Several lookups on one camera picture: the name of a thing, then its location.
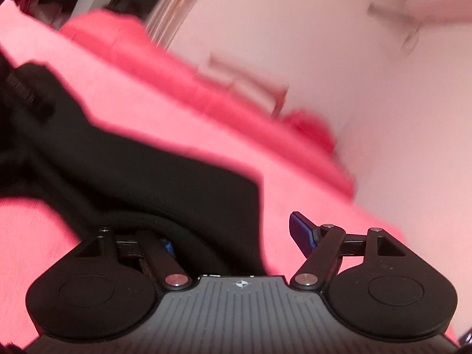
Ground pink patterned curtain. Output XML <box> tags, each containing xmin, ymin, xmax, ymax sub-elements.
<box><xmin>145</xmin><ymin>0</ymin><xmax>211</xmax><ymax>50</ymax></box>

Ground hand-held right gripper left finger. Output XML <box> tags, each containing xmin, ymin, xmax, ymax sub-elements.
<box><xmin>76</xmin><ymin>227</ymin><xmax>193</xmax><ymax>290</ymax></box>

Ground black knit pants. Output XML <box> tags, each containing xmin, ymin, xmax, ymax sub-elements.
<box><xmin>0</xmin><ymin>46</ymin><xmax>271</xmax><ymax>277</ymax></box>

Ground folded red blanket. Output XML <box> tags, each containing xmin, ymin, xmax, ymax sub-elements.
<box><xmin>282</xmin><ymin>108</ymin><xmax>338</xmax><ymax>157</ymax></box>

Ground red bed sheet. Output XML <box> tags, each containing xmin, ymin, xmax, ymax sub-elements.
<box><xmin>60</xmin><ymin>8</ymin><xmax>359</xmax><ymax>198</ymax></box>

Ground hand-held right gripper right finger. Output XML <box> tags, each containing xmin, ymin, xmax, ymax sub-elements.
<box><xmin>289</xmin><ymin>211</ymin><xmax>407</xmax><ymax>291</ymax></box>

